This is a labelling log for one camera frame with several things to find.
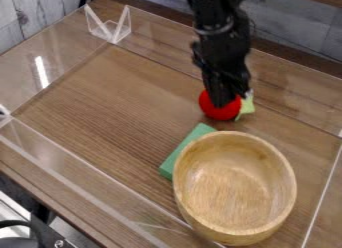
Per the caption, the clear acrylic enclosure wall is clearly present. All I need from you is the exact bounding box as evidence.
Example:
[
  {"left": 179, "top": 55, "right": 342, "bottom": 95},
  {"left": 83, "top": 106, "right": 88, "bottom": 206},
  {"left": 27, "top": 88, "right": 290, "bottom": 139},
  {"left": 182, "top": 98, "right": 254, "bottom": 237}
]
[{"left": 0, "top": 10, "right": 342, "bottom": 248}]

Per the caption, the red plush strawberry fruit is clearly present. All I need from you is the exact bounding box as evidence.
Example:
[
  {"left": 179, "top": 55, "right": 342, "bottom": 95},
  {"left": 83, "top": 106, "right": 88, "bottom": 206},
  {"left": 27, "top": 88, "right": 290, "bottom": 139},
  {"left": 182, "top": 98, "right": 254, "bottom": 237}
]
[{"left": 198, "top": 90, "right": 255, "bottom": 121}]

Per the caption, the green rectangular block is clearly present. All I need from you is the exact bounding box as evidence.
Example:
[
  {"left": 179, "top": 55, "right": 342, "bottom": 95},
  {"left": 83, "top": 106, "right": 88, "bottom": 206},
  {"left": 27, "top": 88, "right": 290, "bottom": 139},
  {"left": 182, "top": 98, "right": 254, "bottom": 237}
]
[{"left": 158, "top": 122, "right": 218, "bottom": 182}]

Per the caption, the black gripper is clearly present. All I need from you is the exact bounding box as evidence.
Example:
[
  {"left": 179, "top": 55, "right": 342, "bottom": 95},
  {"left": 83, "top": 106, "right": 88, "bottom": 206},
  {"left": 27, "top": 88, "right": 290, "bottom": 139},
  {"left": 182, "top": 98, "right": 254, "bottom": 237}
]
[{"left": 191, "top": 23, "right": 251, "bottom": 108}]

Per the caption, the black clamp under table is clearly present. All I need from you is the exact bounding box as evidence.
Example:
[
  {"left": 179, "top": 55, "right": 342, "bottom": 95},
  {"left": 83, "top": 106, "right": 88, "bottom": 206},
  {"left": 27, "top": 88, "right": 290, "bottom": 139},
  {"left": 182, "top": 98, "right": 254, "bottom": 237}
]
[{"left": 28, "top": 214, "right": 68, "bottom": 248}]

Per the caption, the wooden bowl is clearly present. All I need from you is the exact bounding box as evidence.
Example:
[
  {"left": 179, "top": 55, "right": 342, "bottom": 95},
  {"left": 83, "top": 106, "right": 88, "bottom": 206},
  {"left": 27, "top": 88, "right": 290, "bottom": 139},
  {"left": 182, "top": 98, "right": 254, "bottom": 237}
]
[{"left": 172, "top": 131, "right": 298, "bottom": 246}]

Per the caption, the black cable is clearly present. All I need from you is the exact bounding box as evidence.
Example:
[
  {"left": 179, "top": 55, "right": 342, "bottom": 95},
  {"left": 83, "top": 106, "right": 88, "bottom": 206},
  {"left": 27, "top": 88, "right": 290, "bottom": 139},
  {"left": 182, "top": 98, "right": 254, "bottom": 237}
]
[{"left": 0, "top": 219, "right": 45, "bottom": 248}]

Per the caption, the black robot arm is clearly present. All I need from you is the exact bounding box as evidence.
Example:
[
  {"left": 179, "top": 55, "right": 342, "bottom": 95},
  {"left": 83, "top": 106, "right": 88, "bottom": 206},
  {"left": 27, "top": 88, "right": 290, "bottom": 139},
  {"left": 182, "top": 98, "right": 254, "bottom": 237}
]
[{"left": 187, "top": 0, "right": 251, "bottom": 108}]

